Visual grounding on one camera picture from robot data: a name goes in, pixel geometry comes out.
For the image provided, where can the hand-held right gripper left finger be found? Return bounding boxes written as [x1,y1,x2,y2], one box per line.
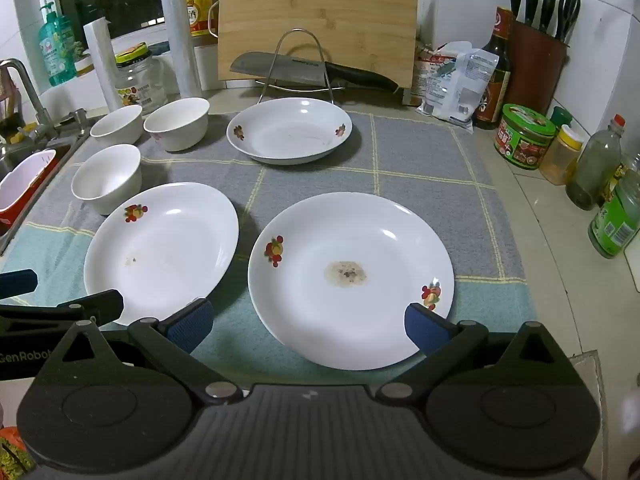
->
[37,298,241,406]

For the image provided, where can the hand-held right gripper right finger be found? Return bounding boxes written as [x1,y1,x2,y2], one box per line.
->
[375,302,596,406]

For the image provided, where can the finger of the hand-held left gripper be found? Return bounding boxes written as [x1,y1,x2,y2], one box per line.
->
[0,288,125,329]
[0,269,39,297]

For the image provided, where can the white bowl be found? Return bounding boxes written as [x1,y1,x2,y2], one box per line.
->
[143,97,211,153]
[89,104,145,146]
[71,143,143,216]

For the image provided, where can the red green patterned packet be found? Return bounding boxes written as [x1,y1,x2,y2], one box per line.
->
[0,426,37,480]

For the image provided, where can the red white plastic container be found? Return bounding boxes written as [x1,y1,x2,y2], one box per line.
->
[0,148,57,236]

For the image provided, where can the steel sink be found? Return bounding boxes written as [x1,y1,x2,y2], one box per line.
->
[0,130,91,257]

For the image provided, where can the grey checked mat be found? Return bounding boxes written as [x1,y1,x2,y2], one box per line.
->
[0,110,532,386]

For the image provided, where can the steel faucet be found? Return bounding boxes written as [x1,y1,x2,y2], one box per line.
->
[0,58,91,141]

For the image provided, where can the green tin can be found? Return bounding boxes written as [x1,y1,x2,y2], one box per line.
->
[493,103,558,170]

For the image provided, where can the green plastic bottle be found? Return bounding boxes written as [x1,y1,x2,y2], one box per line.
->
[588,167,640,260]

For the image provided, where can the yellow lid spice jar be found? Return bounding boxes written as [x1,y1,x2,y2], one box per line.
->
[538,123,585,186]

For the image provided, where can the glass jar yellow lid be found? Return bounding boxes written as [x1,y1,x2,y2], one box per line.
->
[114,42,166,116]

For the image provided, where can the glass bottle red cap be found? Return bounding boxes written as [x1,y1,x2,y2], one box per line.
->
[565,113,627,211]

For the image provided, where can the green dish soap bottle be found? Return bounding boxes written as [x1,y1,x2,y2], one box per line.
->
[38,2,77,87]

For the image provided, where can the white seasoning bag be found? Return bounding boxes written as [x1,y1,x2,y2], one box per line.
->
[419,47,501,134]

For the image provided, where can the red print seasoning bag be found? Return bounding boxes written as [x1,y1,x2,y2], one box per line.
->
[414,42,457,106]

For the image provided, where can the dark soy sauce bottle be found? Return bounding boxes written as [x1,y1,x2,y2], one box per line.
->
[472,6,515,130]

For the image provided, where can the brown knife block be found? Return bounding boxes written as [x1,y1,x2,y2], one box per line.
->
[509,19,571,119]

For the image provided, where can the bamboo cutting board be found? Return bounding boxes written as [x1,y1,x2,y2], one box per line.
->
[209,0,420,104]

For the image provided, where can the steel cleaver black handle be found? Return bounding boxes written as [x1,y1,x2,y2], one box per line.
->
[229,51,400,94]

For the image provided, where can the wire cutting board rack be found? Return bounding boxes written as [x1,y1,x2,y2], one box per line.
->
[254,28,347,106]

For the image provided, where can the black handled scissors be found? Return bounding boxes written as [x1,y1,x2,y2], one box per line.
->
[555,0,582,44]

